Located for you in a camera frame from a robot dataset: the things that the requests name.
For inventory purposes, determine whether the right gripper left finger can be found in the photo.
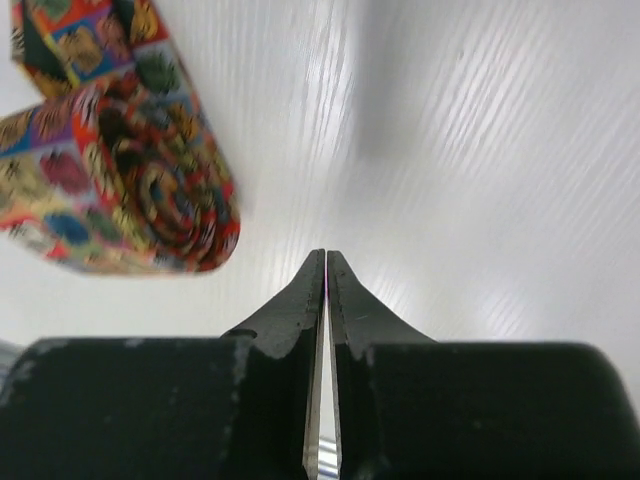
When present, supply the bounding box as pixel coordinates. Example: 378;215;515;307
1;250;325;479

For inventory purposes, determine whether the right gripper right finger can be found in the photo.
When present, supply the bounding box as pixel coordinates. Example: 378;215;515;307
327;251;639;479

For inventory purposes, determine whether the colourful patterned tie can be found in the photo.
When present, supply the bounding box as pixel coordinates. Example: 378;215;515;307
1;1;240;275

